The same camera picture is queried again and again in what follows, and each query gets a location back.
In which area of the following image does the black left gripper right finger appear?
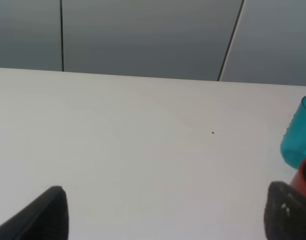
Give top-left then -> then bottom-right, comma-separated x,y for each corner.
264,181 -> 306,240

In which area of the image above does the teal translucent plastic cup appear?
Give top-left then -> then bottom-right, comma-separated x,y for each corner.
280,96 -> 306,169

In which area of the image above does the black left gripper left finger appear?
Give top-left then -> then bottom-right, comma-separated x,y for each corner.
0,186 -> 69,240

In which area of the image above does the red plastic cup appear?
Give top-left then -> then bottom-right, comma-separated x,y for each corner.
290,159 -> 306,201

